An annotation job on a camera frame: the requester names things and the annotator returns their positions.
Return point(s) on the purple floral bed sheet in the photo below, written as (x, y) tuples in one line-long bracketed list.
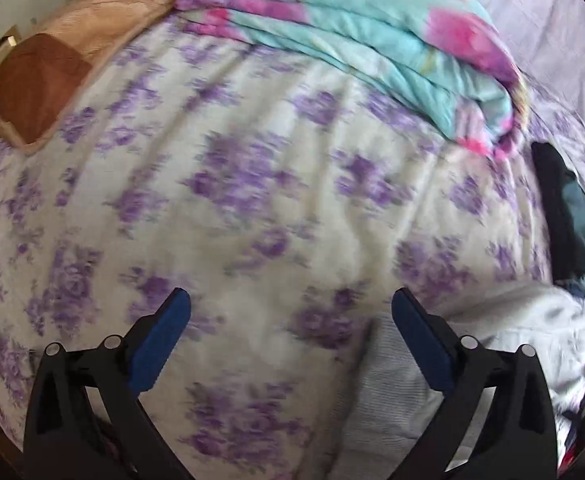
[(272, 185)]

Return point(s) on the grey sweatshirt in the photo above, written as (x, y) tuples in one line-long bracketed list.
[(512, 315)]

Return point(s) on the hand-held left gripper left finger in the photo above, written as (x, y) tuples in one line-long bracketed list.
[(165, 327)]

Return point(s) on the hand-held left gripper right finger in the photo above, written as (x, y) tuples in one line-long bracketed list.
[(420, 330)]

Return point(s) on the black garment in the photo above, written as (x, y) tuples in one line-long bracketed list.
[(557, 200)]

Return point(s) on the teal pink floral quilt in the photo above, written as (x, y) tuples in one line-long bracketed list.
[(347, 20)]

